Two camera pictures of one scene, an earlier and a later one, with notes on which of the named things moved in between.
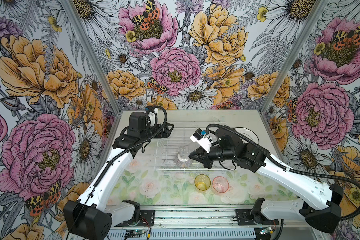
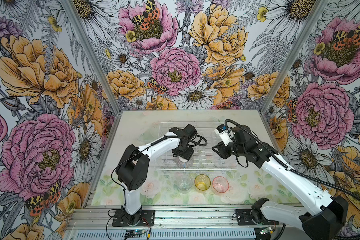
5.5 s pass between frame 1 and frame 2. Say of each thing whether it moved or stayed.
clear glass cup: moved
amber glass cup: stayed
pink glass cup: stayed
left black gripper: moved
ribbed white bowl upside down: stayed
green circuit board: stayed
